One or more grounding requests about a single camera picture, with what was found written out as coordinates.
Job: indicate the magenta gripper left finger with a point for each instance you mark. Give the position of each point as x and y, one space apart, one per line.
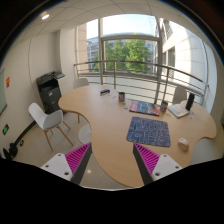
70 166

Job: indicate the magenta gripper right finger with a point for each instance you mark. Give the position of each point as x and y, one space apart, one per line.
153 166

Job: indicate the blue patterned mouse pad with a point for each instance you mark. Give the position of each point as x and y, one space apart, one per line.
149 131

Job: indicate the white chair near printer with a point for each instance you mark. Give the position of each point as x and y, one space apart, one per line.
47 121

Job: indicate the colourful book on table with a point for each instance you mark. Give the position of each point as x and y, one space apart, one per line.
144 108

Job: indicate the small can with label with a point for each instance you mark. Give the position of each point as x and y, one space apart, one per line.
163 106

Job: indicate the green exit sign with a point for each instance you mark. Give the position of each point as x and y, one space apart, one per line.
5 129

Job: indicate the dark mug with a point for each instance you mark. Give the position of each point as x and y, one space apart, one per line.
121 96

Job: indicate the white chair at right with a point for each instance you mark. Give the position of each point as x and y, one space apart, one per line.
180 94

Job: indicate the black upright speaker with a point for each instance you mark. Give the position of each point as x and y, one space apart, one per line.
190 101

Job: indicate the metal window railing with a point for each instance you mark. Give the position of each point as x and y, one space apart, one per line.
142 80

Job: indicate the white chair behind table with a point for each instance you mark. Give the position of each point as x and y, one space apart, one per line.
80 83

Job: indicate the black office printer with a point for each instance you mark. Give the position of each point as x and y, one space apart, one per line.
49 90

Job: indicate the round ceiling light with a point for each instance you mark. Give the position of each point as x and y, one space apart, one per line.
44 16

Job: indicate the whiteboard on left wall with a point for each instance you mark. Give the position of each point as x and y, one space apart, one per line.
3 102

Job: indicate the orange wall notice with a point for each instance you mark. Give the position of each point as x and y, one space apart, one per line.
7 82

